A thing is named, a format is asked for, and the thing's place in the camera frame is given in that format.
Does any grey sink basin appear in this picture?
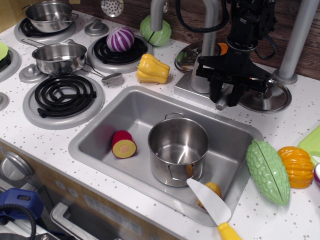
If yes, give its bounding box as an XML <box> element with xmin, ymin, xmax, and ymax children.
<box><xmin>68</xmin><ymin>86</ymin><xmax>263</xmax><ymax>226</ymax></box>

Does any red yellow toy fruit half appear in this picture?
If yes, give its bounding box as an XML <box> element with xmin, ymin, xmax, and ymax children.
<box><xmin>111</xmin><ymin>130</ymin><xmax>137</xmax><ymax>159</ymax></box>

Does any blue device with cable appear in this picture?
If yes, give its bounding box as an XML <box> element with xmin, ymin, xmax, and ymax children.
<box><xmin>0</xmin><ymin>187</ymin><xmax>45</xmax><ymax>240</ymax></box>

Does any yellow toy corn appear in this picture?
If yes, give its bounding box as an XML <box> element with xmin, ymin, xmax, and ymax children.
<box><xmin>196</xmin><ymin>181</ymin><xmax>222</xmax><ymax>210</ymax></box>

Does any green toy on left burner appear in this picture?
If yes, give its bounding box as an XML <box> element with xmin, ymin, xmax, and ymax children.
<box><xmin>0</xmin><ymin>42</ymin><xmax>11</xmax><ymax>67</ymax></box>

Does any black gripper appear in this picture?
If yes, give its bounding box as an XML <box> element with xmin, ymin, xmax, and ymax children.
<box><xmin>196</xmin><ymin>39</ymin><xmax>272</xmax><ymax>107</ymax></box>

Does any steel two-handled pan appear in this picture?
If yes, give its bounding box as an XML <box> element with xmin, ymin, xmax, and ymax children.
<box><xmin>22</xmin><ymin>0</ymin><xmax>79</xmax><ymax>33</ymax></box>

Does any yellow toy bell pepper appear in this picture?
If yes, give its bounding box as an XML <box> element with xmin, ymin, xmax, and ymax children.
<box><xmin>136</xmin><ymin>53</ymin><xmax>170</xmax><ymax>84</ymax></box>

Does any steel spoon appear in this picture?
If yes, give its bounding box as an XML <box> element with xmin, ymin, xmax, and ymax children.
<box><xmin>81</xmin><ymin>63</ymin><xmax>123</xmax><ymax>84</ymax></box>

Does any silver faucet lever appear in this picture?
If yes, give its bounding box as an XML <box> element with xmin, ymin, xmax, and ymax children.
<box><xmin>215</xmin><ymin>84</ymin><xmax>232</xmax><ymax>111</ymax></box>

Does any steel saucepan with handle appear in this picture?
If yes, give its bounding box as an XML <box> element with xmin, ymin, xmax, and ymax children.
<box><xmin>21</xmin><ymin>38</ymin><xmax>87</xmax><ymax>75</ymax></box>

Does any steel pot lid right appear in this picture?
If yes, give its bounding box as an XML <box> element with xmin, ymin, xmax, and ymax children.
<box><xmin>239</xmin><ymin>79</ymin><xmax>292</xmax><ymax>113</ymax></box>

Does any grey stove knob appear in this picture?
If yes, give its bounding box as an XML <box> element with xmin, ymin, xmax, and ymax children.
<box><xmin>84</xmin><ymin>19</ymin><xmax>109</xmax><ymax>37</ymax></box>
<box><xmin>18</xmin><ymin>63</ymin><xmax>48</xmax><ymax>84</ymax></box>

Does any back black stove burner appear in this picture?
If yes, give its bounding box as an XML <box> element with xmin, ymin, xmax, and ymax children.
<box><xmin>19</xmin><ymin>18</ymin><xmax>76</xmax><ymax>38</ymax></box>

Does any green toy bitter gourd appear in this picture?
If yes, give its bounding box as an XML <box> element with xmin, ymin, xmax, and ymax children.
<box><xmin>246</xmin><ymin>139</ymin><xmax>291</xmax><ymax>206</ymax></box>

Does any black stove burner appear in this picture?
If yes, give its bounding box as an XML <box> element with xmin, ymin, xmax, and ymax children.
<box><xmin>93</xmin><ymin>35</ymin><xmax>148</xmax><ymax>65</ymax></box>
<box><xmin>34</xmin><ymin>74</ymin><xmax>98</xmax><ymax>118</ymax></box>
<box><xmin>19</xmin><ymin>18</ymin><xmax>76</xmax><ymax>38</ymax></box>

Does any middle black stove burner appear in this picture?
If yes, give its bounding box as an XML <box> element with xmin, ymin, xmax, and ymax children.
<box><xmin>93</xmin><ymin>35</ymin><xmax>148</xmax><ymax>65</ymax></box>

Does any perforated steel skimmer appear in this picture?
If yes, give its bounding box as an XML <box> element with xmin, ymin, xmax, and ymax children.
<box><xmin>100</xmin><ymin>0</ymin><xmax>124</xmax><ymax>18</ymax></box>

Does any orange toy carrot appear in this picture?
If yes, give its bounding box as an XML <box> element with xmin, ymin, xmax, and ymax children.
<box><xmin>218</xmin><ymin>42</ymin><xmax>228</xmax><ymax>55</ymax></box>

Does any white toy knife yellow handle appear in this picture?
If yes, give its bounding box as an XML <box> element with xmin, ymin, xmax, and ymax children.
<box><xmin>186</xmin><ymin>178</ymin><xmax>242</xmax><ymax>240</ymax></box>

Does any grey oven door handle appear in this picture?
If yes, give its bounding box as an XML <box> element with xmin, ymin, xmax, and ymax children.
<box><xmin>50</xmin><ymin>202</ymin><xmax>98</xmax><ymax>240</ymax></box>

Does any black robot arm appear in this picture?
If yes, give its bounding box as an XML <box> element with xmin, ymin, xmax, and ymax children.
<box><xmin>175</xmin><ymin>0</ymin><xmax>278</xmax><ymax>107</ymax></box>

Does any steel pot lid back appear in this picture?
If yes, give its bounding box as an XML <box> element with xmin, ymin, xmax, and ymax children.
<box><xmin>174</xmin><ymin>41</ymin><xmax>203</xmax><ymax>73</ymax></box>

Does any grey support pole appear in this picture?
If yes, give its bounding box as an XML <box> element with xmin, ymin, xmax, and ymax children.
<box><xmin>273</xmin><ymin>0</ymin><xmax>320</xmax><ymax>85</ymax></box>

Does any steel pot lid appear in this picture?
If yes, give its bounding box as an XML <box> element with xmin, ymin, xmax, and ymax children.
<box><xmin>239</xmin><ymin>79</ymin><xmax>292</xmax><ymax>113</ymax></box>
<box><xmin>174</xmin><ymin>41</ymin><xmax>203</xmax><ymax>73</ymax></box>

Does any green toy cabbage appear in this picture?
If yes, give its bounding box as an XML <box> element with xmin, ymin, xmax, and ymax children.
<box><xmin>139</xmin><ymin>15</ymin><xmax>172</xmax><ymax>47</ymax></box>

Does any green cutting board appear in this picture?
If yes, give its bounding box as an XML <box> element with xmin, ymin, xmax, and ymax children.
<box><xmin>297</xmin><ymin>126</ymin><xmax>320</xmax><ymax>167</ymax></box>

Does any tall steel pot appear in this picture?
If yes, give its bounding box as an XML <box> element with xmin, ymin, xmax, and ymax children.
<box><xmin>147</xmin><ymin>112</ymin><xmax>209</xmax><ymax>187</ymax></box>

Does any purple striped toy onion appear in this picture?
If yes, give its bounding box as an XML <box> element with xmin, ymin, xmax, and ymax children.
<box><xmin>106</xmin><ymin>27</ymin><xmax>135</xmax><ymax>53</ymax></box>

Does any grey oven knob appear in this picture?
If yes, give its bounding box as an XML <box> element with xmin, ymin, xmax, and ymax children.
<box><xmin>0</xmin><ymin>151</ymin><xmax>34</xmax><ymax>181</ymax></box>

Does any orange toy pumpkin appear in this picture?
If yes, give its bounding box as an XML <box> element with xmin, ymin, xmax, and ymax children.
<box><xmin>277</xmin><ymin>146</ymin><xmax>314</xmax><ymax>189</ymax></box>

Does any purple toy vegetable edge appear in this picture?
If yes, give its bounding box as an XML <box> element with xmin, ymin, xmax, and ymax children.
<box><xmin>313</xmin><ymin>163</ymin><xmax>320</xmax><ymax>187</ymax></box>

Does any grey stove knob back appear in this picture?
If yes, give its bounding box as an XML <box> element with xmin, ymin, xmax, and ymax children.
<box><xmin>84</xmin><ymin>19</ymin><xmax>109</xmax><ymax>37</ymax></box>

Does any front black stove burner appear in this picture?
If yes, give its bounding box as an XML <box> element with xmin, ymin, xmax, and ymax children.
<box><xmin>34</xmin><ymin>74</ymin><xmax>98</xmax><ymax>118</ymax></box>

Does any grey stove knob left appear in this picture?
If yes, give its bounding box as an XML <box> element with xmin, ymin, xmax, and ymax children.
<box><xmin>18</xmin><ymin>63</ymin><xmax>48</xmax><ymax>84</ymax></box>

